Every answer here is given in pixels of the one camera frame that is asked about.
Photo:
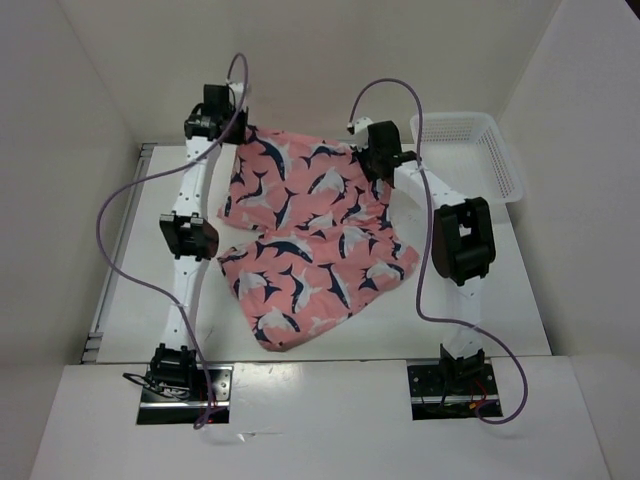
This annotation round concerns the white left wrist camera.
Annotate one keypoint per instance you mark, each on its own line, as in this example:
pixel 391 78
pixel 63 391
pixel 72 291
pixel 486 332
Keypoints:
pixel 240 91

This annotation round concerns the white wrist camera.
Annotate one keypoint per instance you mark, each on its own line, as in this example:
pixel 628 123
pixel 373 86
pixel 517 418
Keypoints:
pixel 356 126
pixel 240 91

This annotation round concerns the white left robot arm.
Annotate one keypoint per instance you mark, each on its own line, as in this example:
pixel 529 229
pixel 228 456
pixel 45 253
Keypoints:
pixel 192 241

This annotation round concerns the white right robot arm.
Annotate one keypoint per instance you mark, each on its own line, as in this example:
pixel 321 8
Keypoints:
pixel 459 239

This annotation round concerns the pink shark print shorts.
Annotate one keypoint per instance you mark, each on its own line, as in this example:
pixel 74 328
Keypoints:
pixel 326 247

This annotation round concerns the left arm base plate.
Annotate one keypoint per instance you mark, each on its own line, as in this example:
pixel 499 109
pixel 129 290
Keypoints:
pixel 173 405

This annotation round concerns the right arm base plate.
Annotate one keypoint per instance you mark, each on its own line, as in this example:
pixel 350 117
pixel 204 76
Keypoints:
pixel 432 399

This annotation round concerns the white perforated plastic basket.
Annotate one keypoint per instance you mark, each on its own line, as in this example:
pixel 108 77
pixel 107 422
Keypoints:
pixel 466 150

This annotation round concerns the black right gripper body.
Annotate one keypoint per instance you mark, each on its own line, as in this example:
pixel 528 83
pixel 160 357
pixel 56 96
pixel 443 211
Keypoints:
pixel 366 158

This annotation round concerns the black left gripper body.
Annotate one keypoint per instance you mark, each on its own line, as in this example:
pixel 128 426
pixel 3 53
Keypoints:
pixel 237 129

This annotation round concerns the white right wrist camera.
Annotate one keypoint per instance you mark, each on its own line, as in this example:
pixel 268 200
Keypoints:
pixel 356 126

